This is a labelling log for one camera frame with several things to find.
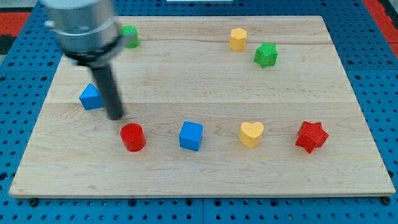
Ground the yellow heart block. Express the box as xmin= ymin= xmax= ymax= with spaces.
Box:
xmin=238 ymin=122 xmax=264 ymax=148

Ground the blue triangle block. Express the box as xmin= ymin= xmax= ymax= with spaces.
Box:
xmin=79 ymin=83 xmax=104 ymax=110

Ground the green star block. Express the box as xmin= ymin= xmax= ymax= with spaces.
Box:
xmin=254 ymin=42 xmax=279 ymax=68

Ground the yellow hexagon block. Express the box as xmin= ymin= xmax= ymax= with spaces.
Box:
xmin=229 ymin=28 xmax=248 ymax=51

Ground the blue cube block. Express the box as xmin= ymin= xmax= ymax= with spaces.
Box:
xmin=178 ymin=121 xmax=203 ymax=151

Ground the red star block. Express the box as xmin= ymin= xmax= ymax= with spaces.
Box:
xmin=295 ymin=121 xmax=329 ymax=154

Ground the black pusher rod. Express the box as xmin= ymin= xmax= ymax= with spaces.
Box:
xmin=90 ymin=64 xmax=124 ymax=120

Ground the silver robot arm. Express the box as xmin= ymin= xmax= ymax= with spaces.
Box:
xmin=40 ymin=0 xmax=125 ymax=67

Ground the light wooden board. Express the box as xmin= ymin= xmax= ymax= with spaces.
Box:
xmin=9 ymin=16 xmax=396 ymax=198

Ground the red cylinder block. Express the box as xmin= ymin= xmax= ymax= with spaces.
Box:
xmin=120 ymin=123 xmax=146 ymax=152

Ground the green cylinder block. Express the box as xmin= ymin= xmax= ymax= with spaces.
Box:
xmin=121 ymin=26 xmax=140 ymax=49

